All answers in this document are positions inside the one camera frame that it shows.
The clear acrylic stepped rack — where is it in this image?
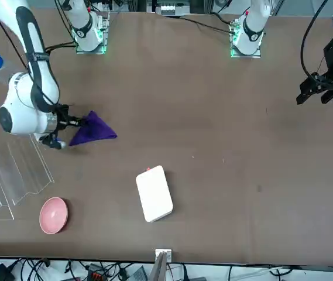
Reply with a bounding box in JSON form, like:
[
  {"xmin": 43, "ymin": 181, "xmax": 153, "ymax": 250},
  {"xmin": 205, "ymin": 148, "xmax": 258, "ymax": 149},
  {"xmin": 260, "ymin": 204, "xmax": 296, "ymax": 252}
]
[{"xmin": 0, "ymin": 137, "xmax": 55, "ymax": 221}]

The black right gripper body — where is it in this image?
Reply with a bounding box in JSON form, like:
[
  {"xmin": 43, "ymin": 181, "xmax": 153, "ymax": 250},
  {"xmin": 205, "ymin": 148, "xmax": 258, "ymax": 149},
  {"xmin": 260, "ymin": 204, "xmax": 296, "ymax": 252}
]
[{"xmin": 55, "ymin": 109, "xmax": 69, "ymax": 131}]

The pink bowl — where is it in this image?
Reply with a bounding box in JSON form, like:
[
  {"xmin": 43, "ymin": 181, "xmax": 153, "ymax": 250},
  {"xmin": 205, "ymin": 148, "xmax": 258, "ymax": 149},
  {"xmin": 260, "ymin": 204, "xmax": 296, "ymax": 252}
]
[{"xmin": 39, "ymin": 197, "xmax": 68, "ymax": 235}]

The purple towel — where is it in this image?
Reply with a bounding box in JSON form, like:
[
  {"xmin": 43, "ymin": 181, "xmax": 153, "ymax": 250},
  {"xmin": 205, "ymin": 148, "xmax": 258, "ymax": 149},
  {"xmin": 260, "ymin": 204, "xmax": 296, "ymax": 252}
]
[{"xmin": 68, "ymin": 110, "xmax": 118, "ymax": 147}]

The white three-drawer box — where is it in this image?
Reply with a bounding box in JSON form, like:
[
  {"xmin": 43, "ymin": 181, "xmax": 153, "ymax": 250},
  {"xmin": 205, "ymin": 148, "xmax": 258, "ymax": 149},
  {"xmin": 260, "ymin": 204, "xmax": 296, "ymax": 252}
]
[{"xmin": 135, "ymin": 165, "xmax": 174, "ymax": 223}]

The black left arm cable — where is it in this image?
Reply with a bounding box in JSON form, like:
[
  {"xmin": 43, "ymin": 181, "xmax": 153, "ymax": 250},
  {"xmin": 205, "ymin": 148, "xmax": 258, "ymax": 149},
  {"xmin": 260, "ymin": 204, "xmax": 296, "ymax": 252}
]
[{"xmin": 300, "ymin": 0, "xmax": 331, "ymax": 78}]

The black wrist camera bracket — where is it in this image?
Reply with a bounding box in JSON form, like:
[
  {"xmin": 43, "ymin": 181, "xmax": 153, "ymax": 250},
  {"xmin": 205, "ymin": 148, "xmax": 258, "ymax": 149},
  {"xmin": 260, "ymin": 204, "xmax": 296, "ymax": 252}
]
[{"xmin": 39, "ymin": 133, "xmax": 67, "ymax": 150}]

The thin black table cable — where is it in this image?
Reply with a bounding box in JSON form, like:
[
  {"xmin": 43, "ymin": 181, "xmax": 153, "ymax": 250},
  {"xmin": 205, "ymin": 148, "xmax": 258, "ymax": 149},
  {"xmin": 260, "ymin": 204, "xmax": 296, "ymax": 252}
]
[{"xmin": 179, "ymin": 16, "xmax": 236, "ymax": 33}]

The black orange power plug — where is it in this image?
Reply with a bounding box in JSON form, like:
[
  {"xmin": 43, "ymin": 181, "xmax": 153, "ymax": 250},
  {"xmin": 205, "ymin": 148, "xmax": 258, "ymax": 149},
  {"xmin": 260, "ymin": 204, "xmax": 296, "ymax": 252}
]
[{"xmin": 86, "ymin": 264, "xmax": 106, "ymax": 279}]

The white post foot bracket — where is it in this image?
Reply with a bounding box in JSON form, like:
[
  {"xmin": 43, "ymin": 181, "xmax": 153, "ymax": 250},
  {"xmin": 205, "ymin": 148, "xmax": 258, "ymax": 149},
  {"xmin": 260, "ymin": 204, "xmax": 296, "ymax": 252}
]
[{"xmin": 155, "ymin": 248, "xmax": 173, "ymax": 262}]

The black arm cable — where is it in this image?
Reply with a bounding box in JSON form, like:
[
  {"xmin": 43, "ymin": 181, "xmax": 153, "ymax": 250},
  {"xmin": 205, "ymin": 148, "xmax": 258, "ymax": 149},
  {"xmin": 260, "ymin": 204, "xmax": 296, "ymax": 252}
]
[
  {"xmin": 300, "ymin": 0, "xmax": 331, "ymax": 78},
  {"xmin": 44, "ymin": 0, "xmax": 78, "ymax": 55}
]

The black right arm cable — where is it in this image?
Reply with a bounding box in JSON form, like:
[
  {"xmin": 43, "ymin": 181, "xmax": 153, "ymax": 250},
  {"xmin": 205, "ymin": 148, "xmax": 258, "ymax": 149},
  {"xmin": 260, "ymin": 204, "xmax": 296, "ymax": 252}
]
[{"xmin": 44, "ymin": 0, "xmax": 78, "ymax": 55}]

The white power strip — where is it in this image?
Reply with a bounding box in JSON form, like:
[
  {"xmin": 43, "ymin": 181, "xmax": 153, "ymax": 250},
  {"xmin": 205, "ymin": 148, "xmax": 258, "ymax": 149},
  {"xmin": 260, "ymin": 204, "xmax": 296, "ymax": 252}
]
[{"xmin": 159, "ymin": 4, "xmax": 176, "ymax": 16}]

